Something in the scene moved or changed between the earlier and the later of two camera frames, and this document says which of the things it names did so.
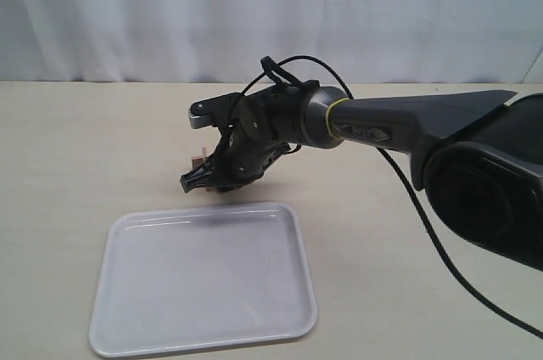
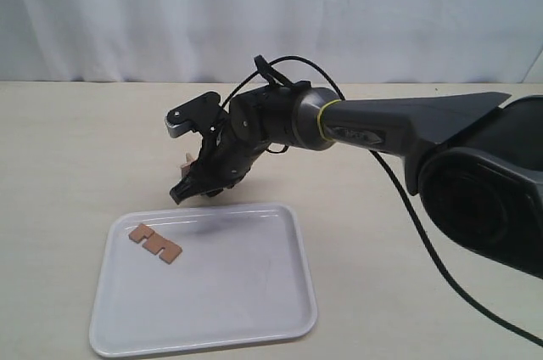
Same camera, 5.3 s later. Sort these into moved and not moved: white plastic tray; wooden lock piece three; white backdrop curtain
Moved: wooden lock piece three
Not moved: white backdrop curtain; white plastic tray
